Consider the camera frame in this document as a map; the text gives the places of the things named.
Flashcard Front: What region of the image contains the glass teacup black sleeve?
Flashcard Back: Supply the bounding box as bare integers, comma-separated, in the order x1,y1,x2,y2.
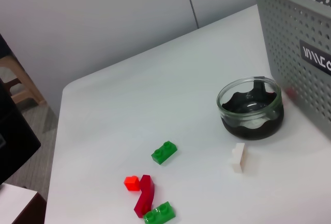
216,75,285,141

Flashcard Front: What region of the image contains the green building block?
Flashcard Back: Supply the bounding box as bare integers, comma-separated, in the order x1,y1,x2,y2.
151,141,178,166
142,201,176,224

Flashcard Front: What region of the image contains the bright red small cube block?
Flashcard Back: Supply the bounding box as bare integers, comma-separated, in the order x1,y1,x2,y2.
124,175,141,191

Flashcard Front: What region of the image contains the small white building block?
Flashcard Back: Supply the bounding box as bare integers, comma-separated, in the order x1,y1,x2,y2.
231,142,246,173

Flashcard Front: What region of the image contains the dark red arch block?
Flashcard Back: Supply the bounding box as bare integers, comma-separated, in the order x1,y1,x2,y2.
133,174,156,219

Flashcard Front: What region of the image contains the grey perforated storage bin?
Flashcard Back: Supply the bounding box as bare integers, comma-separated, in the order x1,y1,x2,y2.
251,0,331,143

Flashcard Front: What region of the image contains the beige wooden stool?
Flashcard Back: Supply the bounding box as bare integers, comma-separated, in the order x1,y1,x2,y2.
0,54,47,111

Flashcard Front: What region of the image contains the black equipment box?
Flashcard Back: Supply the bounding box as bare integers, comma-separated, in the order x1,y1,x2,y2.
0,34,41,186

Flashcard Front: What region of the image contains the white brown side table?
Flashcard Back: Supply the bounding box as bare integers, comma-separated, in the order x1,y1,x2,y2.
0,182,48,224

